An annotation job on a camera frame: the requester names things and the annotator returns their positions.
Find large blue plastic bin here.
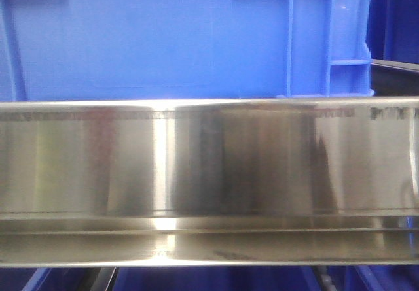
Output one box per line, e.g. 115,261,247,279
1,0,372,101

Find blue bin on lower shelf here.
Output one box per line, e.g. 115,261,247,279
1,265,418,290

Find dark blue bin behind right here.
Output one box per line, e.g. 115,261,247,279
367,0,418,64

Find stainless steel shelf front rail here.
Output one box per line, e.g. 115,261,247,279
1,97,418,267

